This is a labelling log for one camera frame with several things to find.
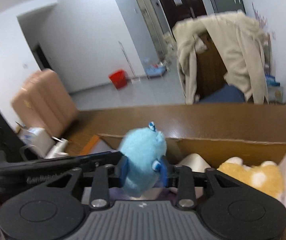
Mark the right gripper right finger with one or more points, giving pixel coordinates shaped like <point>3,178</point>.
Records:
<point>185,181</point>

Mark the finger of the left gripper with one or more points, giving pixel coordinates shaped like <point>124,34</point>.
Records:
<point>96,159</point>

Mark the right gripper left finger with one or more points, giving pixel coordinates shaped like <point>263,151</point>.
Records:
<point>99,178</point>

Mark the blue fluffy plush toy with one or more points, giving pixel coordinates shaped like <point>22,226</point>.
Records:
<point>144,148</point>

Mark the yellow white plush toy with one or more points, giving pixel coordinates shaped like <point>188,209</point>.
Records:
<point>266,177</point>

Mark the white round sponge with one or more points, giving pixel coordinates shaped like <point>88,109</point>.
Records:
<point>195,162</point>

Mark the purple satin cloth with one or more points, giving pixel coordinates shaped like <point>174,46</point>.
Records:
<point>164,193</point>

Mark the red orange cardboard box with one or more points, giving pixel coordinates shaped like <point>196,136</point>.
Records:
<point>232,208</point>

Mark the red bucket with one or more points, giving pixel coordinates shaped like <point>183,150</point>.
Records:
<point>118,79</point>

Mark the pink suitcase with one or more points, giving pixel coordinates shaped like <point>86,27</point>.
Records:
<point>43,102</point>

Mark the brown wooden chair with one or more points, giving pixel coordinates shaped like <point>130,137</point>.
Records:
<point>210,69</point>

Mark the beige coat on chair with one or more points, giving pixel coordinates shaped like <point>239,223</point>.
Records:
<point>239,40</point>

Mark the dark entrance door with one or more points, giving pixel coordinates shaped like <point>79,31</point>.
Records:
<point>179,10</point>

